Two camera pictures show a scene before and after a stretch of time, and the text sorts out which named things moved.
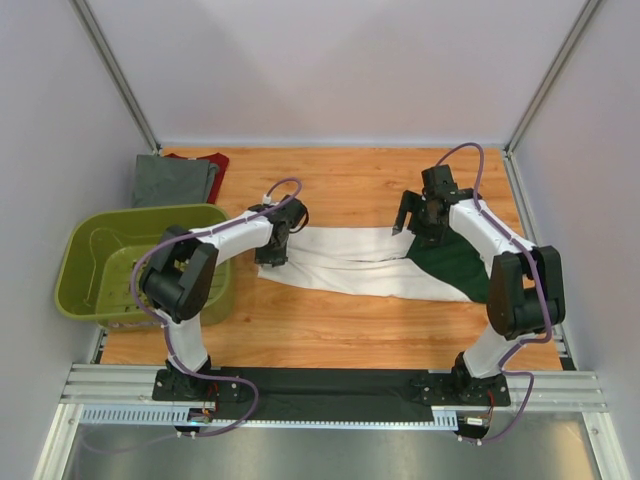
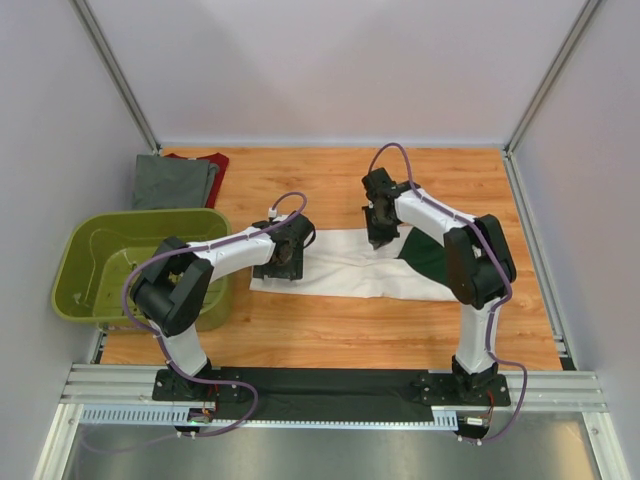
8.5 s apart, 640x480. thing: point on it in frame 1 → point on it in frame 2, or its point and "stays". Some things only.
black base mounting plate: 336,393 stays
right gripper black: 412,203 → 376,238
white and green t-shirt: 377,262 stays
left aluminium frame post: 117,73 stays
